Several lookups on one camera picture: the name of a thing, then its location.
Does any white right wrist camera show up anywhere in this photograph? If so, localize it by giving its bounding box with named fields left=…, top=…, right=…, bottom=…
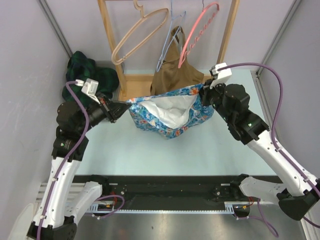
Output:
left=209, top=62, right=232, bottom=89

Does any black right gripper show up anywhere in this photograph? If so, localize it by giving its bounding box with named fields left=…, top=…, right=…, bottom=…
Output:
left=197, top=77, right=234, bottom=124

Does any grey plastic bin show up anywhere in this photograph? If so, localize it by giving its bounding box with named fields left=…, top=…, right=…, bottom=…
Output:
left=96, top=60, right=121, bottom=100

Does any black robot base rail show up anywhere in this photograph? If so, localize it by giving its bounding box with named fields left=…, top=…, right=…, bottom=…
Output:
left=72, top=174, right=281, bottom=217

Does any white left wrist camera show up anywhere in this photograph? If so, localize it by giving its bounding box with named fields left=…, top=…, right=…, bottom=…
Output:
left=75, top=78, right=99, bottom=103

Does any pink plastic hanger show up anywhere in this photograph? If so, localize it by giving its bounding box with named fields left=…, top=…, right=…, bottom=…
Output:
left=178, top=1, right=220, bottom=69

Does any beige wooden hanger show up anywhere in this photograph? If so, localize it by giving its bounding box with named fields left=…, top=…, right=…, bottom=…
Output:
left=110, top=0, right=170, bottom=65

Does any green plaid garment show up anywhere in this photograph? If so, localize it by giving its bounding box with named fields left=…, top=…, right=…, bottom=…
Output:
left=65, top=51, right=112, bottom=99

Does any tan brown skirt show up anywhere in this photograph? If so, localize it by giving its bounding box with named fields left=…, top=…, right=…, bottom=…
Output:
left=150, top=26, right=204, bottom=96

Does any wooden clothes rack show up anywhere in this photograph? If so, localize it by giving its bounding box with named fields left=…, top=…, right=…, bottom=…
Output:
left=97, top=0, right=240, bottom=101

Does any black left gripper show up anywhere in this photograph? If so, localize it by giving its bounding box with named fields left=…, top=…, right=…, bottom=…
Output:
left=76, top=91, right=131, bottom=135

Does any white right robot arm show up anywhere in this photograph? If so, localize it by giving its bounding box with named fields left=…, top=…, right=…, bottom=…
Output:
left=199, top=79, right=320, bottom=221

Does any light blue wire hanger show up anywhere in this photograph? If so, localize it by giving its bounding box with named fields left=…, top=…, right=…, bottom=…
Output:
left=155, top=0, right=187, bottom=73

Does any blue floral garment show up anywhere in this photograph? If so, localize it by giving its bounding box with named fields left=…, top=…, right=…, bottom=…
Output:
left=126, top=83, right=214, bottom=139

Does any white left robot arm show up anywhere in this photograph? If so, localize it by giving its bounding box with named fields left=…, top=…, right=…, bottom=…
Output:
left=27, top=95, right=131, bottom=240

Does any light blue cable duct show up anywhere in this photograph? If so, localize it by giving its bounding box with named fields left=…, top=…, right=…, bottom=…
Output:
left=84, top=202, right=237, bottom=215

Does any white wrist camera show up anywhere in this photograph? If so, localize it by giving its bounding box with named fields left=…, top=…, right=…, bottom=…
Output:
left=209, top=62, right=232, bottom=89
left=75, top=78, right=99, bottom=103

